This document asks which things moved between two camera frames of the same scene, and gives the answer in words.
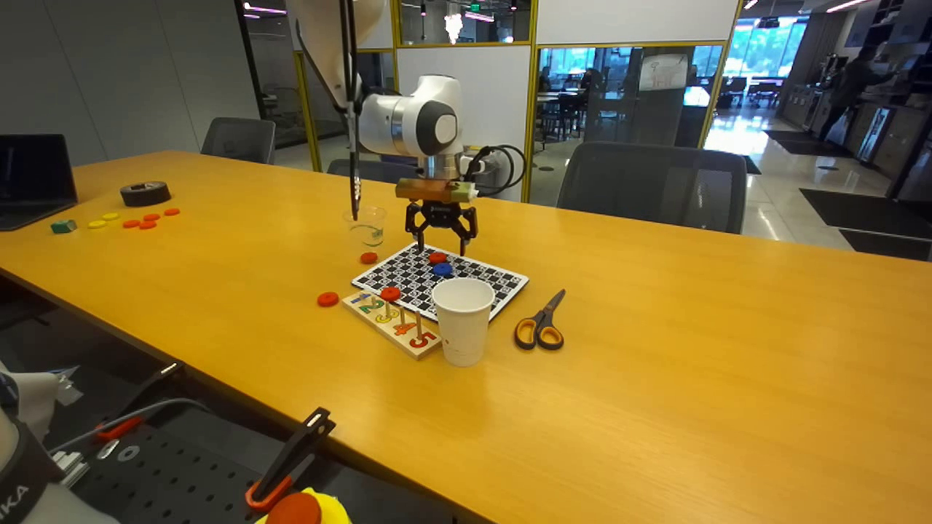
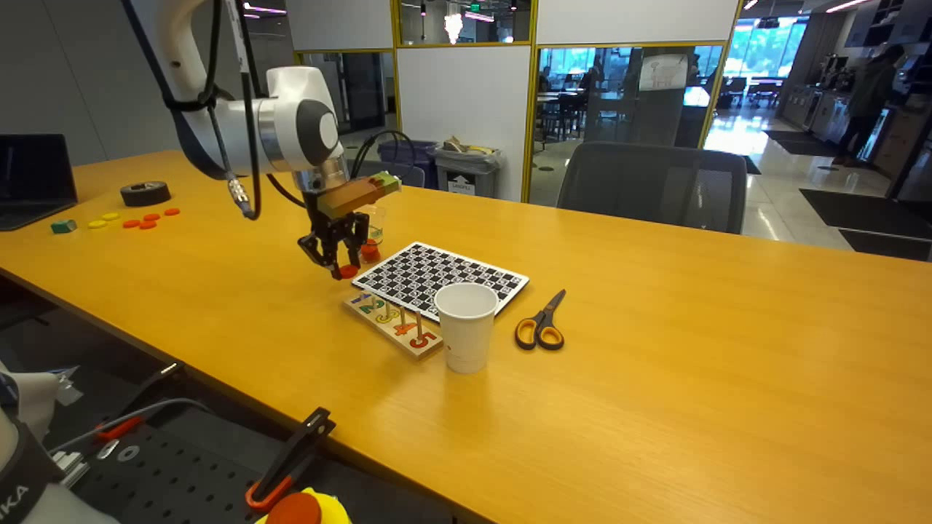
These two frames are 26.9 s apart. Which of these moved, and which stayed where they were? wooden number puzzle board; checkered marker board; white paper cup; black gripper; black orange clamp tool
Moved: black gripper
Stayed: white paper cup; wooden number puzzle board; black orange clamp tool; checkered marker board
